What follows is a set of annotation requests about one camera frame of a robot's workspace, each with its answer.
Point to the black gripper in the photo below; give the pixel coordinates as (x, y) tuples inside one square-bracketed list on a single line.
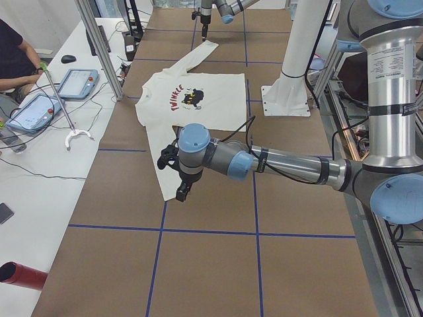
[(188, 177), (205, 20)]

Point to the white long-sleeve cat shirt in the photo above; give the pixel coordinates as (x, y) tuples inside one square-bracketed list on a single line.
[(177, 97)]

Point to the black power adapter with label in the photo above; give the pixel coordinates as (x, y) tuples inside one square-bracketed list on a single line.
[(129, 45)]

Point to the black keyboard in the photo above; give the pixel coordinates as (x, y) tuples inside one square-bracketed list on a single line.
[(104, 39)]

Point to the far blue teach pendant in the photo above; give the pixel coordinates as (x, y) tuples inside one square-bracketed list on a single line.
[(77, 84)]

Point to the blue teach pendant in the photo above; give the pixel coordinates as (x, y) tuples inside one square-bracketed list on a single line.
[(77, 84), (34, 115)]

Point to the black computer mouse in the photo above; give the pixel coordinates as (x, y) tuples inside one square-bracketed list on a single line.
[(68, 59)]

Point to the near blue teach pendant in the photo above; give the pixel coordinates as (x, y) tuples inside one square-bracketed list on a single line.
[(34, 115)]

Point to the white reacher grabber tool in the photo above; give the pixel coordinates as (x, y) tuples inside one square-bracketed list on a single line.
[(74, 132)]

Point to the black smartphone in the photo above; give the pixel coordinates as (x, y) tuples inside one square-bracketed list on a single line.
[(5, 213)]

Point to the clear plastic bottle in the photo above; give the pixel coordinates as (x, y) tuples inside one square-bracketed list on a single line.
[(11, 140)]

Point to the red cylinder tube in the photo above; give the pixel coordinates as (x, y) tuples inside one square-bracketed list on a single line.
[(23, 276)]

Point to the seated person in black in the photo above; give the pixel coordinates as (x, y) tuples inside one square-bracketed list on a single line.
[(20, 64)]

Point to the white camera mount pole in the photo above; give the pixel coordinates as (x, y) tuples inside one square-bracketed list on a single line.
[(288, 94)]

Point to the aluminium frame post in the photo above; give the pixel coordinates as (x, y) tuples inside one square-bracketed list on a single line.
[(91, 26)]

